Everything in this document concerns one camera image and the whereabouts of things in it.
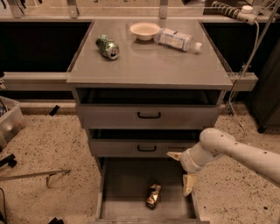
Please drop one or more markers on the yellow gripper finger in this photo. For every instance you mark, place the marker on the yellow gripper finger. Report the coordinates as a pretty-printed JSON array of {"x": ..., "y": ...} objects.
[
  {"x": 188, "y": 183},
  {"x": 175, "y": 155}
]

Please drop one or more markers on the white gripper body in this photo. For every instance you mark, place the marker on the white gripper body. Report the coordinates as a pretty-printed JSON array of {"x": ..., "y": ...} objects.
[{"x": 186, "y": 163}]

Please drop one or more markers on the orange soda can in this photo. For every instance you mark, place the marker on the orange soda can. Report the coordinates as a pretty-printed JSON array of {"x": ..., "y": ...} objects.
[{"x": 153, "y": 196}]

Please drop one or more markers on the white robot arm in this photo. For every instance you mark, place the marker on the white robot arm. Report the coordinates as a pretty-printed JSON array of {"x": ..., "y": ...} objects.
[{"x": 213, "y": 144}]

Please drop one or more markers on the bottom grey drawer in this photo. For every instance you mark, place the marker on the bottom grey drawer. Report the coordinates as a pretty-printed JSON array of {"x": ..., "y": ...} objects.
[{"x": 125, "y": 184}]

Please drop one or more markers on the grey drawer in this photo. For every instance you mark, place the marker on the grey drawer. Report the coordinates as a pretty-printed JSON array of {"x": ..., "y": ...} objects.
[
  {"x": 147, "y": 109},
  {"x": 125, "y": 184},
  {"x": 140, "y": 143}
]

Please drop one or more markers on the middle grey drawer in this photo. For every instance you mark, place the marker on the middle grey drawer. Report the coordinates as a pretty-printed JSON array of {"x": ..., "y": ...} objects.
[{"x": 140, "y": 143}]

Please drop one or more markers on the grey drawer cabinet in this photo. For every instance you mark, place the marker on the grey drawer cabinet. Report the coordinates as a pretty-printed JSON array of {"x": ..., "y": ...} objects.
[{"x": 146, "y": 64}]

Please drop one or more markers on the top grey drawer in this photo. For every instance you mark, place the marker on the top grey drawer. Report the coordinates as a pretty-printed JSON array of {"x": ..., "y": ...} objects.
[{"x": 147, "y": 109}]

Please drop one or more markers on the green soda can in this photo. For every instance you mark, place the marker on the green soda can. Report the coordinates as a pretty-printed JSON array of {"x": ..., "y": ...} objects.
[{"x": 108, "y": 47}]

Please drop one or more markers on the dark cabinet at right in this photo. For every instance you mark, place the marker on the dark cabinet at right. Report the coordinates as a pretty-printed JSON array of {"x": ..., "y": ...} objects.
[{"x": 264, "y": 101}]

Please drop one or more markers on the clear plastic water bottle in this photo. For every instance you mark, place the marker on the clear plastic water bottle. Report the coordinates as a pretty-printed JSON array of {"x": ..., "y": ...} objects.
[{"x": 177, "y": 40}]

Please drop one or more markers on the white bowl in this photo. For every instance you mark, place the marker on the white bowl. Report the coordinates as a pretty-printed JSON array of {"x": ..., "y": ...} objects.
[{"x": 144, "y": 31}]

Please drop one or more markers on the small black block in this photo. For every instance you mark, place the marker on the small black block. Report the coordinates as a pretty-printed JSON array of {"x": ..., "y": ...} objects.
[{"x": 54, "y": 110}]

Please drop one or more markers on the metal grabber stick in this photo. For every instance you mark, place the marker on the metal grabber stick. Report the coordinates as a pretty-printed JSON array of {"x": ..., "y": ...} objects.
[{"x": 48, "y": 175}]

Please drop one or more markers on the white striped device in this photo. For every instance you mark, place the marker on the white striped device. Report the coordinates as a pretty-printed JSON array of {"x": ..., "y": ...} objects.
[{"x": 244, "y": 14}]

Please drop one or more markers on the black floor clamp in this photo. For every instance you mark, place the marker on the black floor clamp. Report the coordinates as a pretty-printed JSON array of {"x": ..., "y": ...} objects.
[{"x": 10, "y": 161}]

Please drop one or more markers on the clear plastic bin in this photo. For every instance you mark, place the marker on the clear plastic bin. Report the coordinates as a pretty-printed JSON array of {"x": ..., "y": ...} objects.
[{"x": 11, "y": 120}]

